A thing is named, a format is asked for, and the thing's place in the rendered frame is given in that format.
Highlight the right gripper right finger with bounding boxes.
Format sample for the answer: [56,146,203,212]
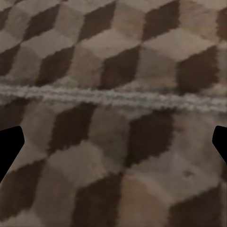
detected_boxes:
[212,126,227,164]

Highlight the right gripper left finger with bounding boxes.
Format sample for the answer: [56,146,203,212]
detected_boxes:
[0,126,25,183]

